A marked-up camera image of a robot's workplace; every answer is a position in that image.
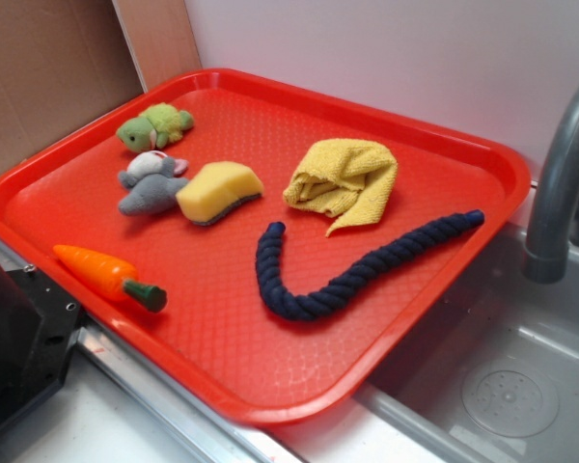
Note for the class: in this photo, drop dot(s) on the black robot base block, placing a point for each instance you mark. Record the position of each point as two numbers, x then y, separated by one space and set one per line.
38 329

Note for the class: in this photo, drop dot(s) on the grey plastic toy sink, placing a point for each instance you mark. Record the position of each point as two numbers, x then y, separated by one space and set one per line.
490 374

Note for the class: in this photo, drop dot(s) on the red plastic tray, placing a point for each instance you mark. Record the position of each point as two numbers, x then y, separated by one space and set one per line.
215 335

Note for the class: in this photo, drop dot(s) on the grey toy faucet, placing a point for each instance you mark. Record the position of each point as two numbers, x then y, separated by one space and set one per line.
554 219

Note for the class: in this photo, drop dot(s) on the orange plastic toy carrot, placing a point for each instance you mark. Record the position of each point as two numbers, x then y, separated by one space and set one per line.
110 277

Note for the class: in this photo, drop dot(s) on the green plush turtle toy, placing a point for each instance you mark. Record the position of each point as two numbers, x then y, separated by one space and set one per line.
155 128

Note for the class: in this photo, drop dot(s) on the yellow sponge with grey pad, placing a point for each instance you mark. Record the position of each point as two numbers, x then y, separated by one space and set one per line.
218 189

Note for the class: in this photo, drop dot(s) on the yellow cloth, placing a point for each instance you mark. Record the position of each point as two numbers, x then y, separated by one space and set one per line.
348 180

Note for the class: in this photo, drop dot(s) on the grey plush mouse toy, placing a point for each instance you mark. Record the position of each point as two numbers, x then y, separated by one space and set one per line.
152 180

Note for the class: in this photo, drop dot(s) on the brown cardboard panel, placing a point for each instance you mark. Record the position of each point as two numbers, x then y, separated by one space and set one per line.
63 64

